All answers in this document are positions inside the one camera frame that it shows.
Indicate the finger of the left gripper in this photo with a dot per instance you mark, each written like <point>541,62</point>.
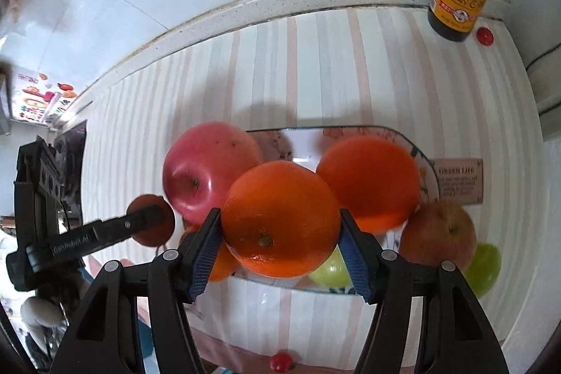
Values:
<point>118,229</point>

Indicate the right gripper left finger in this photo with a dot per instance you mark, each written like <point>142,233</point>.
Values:
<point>176,278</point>

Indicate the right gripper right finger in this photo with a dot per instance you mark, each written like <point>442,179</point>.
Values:
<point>383,279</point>

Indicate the dark orange tangerine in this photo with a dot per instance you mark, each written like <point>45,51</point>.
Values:
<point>161,228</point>

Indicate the small red cherry tomato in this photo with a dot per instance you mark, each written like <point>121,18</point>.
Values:
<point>282,362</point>

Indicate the dark brownish orange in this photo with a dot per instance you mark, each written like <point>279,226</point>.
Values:
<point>225,263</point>

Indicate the green apple in plate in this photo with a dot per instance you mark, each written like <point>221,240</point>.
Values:
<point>332,273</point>

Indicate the blue cabinet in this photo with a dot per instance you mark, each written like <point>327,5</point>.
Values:
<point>145,337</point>

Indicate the red yellow striped apple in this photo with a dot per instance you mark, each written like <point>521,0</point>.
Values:
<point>439,231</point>

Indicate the black gas stove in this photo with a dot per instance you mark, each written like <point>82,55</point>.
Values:
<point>69,154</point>

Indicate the striped tablecloth with cat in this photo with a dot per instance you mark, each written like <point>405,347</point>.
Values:
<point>368,66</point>

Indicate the bright orange in plate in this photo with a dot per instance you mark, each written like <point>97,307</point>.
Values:
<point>376,180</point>

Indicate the large red apple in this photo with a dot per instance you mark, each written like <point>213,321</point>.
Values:
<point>202,164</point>

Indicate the red bottle cap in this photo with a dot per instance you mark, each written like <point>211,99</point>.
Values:
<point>484,36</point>

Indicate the colourful wall sticker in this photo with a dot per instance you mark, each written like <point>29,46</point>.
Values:
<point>39,98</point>

